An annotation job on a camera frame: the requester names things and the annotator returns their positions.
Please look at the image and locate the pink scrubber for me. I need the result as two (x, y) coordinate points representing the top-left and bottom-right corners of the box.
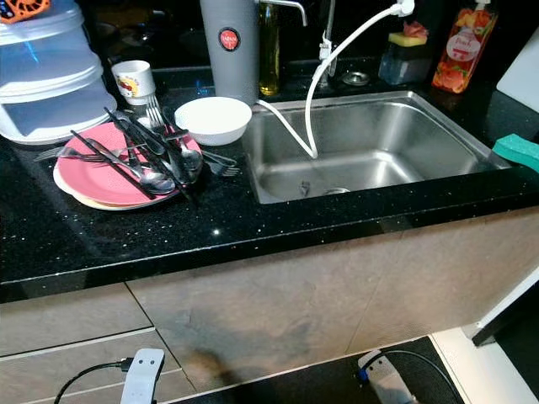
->
(404, 21), (430, 39)

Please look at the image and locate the tall grey jug red label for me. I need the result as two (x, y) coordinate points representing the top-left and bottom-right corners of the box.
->
(200, 0), (262, 106)

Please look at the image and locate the yellow sponge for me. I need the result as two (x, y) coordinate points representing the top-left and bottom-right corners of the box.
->
(387, 32), (429, 47)

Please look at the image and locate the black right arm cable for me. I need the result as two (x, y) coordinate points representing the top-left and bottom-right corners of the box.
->
(375, 349), (468, 404)

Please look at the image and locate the translucent white plastic food container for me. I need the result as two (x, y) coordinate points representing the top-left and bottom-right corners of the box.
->
(0, 0), (115, 146)

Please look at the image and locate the silver fork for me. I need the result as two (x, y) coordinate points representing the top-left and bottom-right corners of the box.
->
(35, 145), (119, 164)
(198, 147), (241, 178)
(145, 94), (169, 136)

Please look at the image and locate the white bowl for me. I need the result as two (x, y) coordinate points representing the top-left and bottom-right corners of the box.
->
(174, 96), (253, 146)

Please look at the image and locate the silver spoon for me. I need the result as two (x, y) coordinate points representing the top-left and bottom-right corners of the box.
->
(88, 137), (178, 194)
(105, 108), (205, 176)

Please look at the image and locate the chrome faucet spout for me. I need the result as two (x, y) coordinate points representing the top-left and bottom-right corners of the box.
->
(257, 0), (307, 28)

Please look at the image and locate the pink plate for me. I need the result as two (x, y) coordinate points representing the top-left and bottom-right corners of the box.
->
(57, 122), (203, 209)

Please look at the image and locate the thin chrome tap pipe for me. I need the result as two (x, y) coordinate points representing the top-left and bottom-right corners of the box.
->
(316, 0), (339, 81)

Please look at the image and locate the black floor mat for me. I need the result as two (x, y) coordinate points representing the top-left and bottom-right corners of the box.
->
(177, 337), (464, 404)

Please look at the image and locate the white flexible hose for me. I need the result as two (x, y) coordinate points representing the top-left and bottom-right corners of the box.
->
(257, 0), (416, 161)

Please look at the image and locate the yellow oil bottle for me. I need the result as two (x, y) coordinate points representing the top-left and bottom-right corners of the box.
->
(257, 4), (280, 98)

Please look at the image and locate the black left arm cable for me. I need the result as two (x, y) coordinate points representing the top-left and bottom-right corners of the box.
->
(53, 359), (133, 404)

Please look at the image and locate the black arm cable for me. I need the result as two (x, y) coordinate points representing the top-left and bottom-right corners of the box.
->
(375, 349), (468, 404)
(53, 359), (133, 404)

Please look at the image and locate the teal sponge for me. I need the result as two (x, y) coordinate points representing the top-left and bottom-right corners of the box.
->
(492, 133), (539, 173)

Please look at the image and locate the round metal sink plug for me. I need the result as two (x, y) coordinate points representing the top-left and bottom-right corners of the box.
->
(341, 72), (371, 87)

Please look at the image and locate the white printed mug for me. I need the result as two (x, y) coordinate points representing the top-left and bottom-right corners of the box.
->
(112, 60), (157, 106)

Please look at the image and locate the beige cabinet door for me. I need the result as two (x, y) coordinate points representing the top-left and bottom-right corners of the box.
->
(362, 206), (539, 359)
(126, 244), (388, 401)

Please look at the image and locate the black handled knife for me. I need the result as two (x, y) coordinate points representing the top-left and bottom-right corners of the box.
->
(69, 129), (163, 199)
(108, 108), (199, 207)

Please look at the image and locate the stainless steel sink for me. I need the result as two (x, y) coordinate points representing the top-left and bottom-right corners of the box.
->
(242, 90), (513, 205)

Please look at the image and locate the clear sponge holder dispenser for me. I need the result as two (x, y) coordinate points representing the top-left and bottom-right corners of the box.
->
(377, 21), (430, 85)

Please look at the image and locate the orange dish soap bottle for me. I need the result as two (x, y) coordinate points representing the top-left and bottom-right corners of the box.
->
(431, 0), (498, 93)

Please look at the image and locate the white cutting board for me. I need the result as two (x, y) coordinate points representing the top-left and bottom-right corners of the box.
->
(495, 50), (539, 114)

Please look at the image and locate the cream plate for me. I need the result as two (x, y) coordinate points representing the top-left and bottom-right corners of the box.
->
(52, 160), (178, 211)

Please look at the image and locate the orange black handheld fan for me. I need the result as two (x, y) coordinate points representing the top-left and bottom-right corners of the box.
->
(0, 0), (51, 24)

